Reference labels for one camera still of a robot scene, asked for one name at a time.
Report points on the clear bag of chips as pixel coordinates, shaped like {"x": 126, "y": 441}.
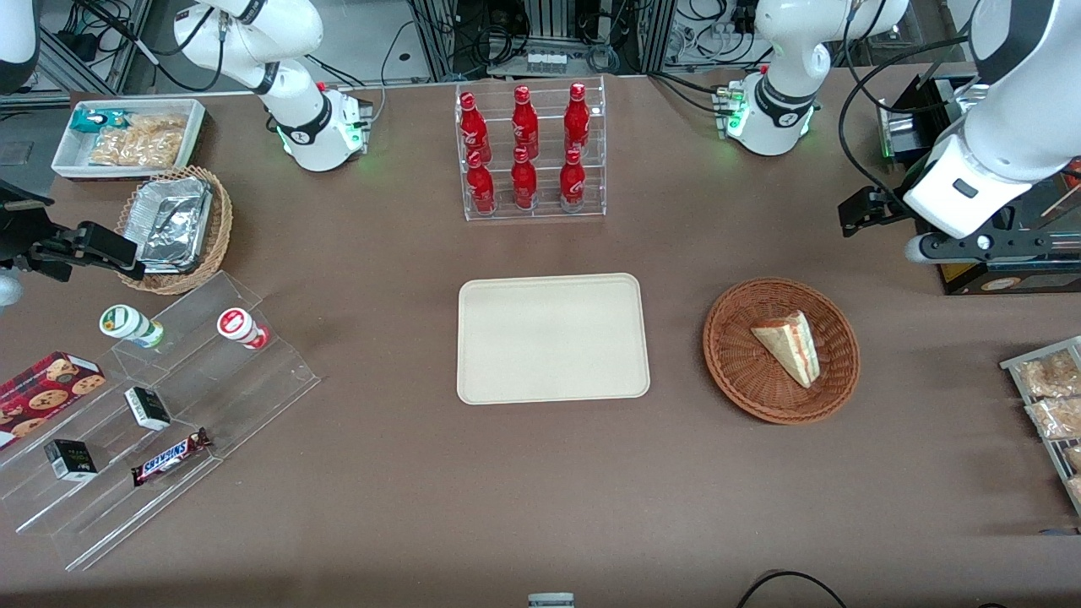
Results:
{"x": 143, "y": 142}

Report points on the grey snack tray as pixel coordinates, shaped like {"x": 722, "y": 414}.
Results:
{"x": 1056, "y": 456}

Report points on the small black box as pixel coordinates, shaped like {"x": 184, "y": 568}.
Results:
{"x": 70, "y": 460}
{"x": 148, "y": 408}

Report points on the triangle sandwich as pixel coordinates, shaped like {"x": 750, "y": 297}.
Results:
{"x": 792, "y": 346}

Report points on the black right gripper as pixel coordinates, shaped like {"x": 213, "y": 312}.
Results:
{"x": 19, "y": 239}

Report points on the green lid cup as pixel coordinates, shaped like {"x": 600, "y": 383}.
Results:
{"x": 127, "y": 323}

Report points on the red drink bottle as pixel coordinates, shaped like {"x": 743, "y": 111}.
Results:
{"x": 524, "y": 181}
{"x": 480, "y": 186}
{"x": 577, "y": 118}
{"x": 473, "y": 127}
{"x": 524, "y": 122}
{"x": 573, "y": 181}

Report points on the clear bag of snacks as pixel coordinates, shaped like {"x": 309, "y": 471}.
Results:
{"x": 1051, "y": 373}
{"x": 1057, "y": 418}

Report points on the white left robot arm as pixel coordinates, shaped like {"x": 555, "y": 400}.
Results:
{"x": 781, "y": 93}

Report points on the aluminium frame rack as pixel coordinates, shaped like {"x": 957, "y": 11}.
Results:
{"x": 549, "y": 25}

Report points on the light wicker basket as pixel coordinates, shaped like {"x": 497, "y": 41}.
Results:
{"x": 221, "y": 219}

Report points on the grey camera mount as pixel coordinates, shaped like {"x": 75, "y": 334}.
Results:
{"x": 551, "y": 600}

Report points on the black food warmer appliance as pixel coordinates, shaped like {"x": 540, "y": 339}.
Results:
{"x": 1013, "y": 274}

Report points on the foil food container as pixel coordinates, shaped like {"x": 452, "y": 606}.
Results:
{"x": 173, "y": 224}

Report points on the red lid cup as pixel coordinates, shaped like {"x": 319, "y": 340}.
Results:
{"x": 238, "y": 325}

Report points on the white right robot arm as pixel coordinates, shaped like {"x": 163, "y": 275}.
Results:
{"x": 296, "y": 127}

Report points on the Snickers chocolate bar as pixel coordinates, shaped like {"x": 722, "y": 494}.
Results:
{"x": 169, "y": 458}

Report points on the clear acrylic stepped display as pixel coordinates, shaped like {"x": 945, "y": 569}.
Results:
{"x": 220, "y": 405}

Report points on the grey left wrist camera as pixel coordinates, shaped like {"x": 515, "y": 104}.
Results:
{"x": 984, "y": 246}

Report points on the red cookie box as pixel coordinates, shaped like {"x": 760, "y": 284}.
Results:
{"x": 46, "y": 393}

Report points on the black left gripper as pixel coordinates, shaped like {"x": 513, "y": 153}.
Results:
{"x": 887, "y": 206}

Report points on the brown wicker basket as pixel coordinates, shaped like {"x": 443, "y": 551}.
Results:
{"x": 743, "y": 371}

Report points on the clear acrylic bottle rack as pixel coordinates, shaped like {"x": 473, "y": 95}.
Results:
{"x": 549, "y": 211}

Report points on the beige plastic tray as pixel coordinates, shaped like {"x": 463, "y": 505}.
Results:
{"x": 553, "y": 338}

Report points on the white rectangular bin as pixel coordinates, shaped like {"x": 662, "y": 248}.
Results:
{"x": 72, "y": 160}

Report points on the teal snack packet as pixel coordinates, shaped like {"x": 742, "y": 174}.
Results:
{"x": 91, "y": 120}

